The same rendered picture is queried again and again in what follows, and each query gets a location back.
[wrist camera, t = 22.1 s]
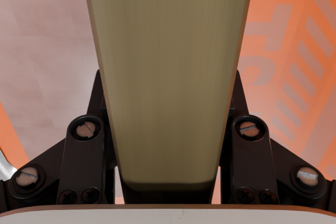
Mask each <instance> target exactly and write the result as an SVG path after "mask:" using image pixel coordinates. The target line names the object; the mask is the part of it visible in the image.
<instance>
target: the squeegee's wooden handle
mask: <svg viewBox="0 0 336 224"><path fill-rule="evenodd" d="M86 3H87V8H88V13H89V18H90V24H91V29H92V34H93V40H94V45H95V50H96V56H97V61H98V66H99V72H100V77H101V82H102V87H103V93H104V98H105V103H106V109H107V114H108V119H109V125H110V130H111V135H112V141H113V146H114V151H115V157H116V162H117V167H118V172H119V178H120V183H121V188H122V194H123V199H124V204H212V199H213V193H214V188H215V183H216V178H217V173H218V167H219V162H220V157H221V152H222V146H223V141H224V136H225V131H226V125H227V120H228V115H229V110H230V104H231V99H232V94H233V89H234V84H235V78H236V73H237V68H238V63H239V57H240V52H241V47H242V42H243V36H244V31H245V26H246V21H247V15H248V10H249V5H250V0H86Z"/></svg>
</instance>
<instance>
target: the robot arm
mask: <svg viewBox="0 0 336 224"><path fill-rule="evenodd" d="M116 166H117V160H116V154H115V149H114V144H113V138H112V133H111V128H110V122H109V117H108V112H107V107H106V101H105V96H104V91H103V85H102V80H101V75H100V70H99V69H98V70H97V71H96V75H95V79H94V83H93V87H92V91H91V95H90V100H89V104H88V108H87V112H86V114H84V115H81V116H78V117H76V118H75V119H74V120H72V121H71V122H70V124H69V125H68V127H67V130H66V137H65V138H64V139H62V140H61V141H59V142H58V143H56V144H55V145H53V146H52V147H50V148H49V149H47V150H46V151H44V152H43V153H41V154H40V155H38V156H37V157H35V158H34V159H32V160H31V161H29V162H28V163H26V164H25V165H23V166H22V167H20V168H19V169H18V170H17V171H16V172H15V173H14V174H13V175H12V176H11V178H10V179H8V180H5V181H3V180H2V179H1V180H0V224H336V180H335V179H333V180H332V181H330V180H328V179H325V177H324V176H323V174H322V173H321V172H320V171H319V170H318V169H317V168H315V167H314V166H312V165H311V164H309V163H308V162H306V161H305V160H303V159H302V158H300V157H299V156H297V155H296V154H294V153H293V152H291V151H290V150H288V149H287V148H285V147H284V146H282V145H281V144H279V143H278V142H276V141H275V140H273V139H272V138H270V134H269V128H268V126H267V124H266V123H265V122H264V121H263V120H262V119H261V118H259V117H257V116H255V115H251V114H249V110H248V106H247V101H246V97H245V93H244V89H243V85H242V81H241V76H240V73H239V71H238V70H237V71H236V76H235V81H234V87H233V92H232V97H231V102H230V108H229V113H228V118H227V123H226V129H225V134H224V139H223V144H222V149H221V155H220V160H219V165H218V166H220V204H115V181H116V168H115V167H116Z"/></svg>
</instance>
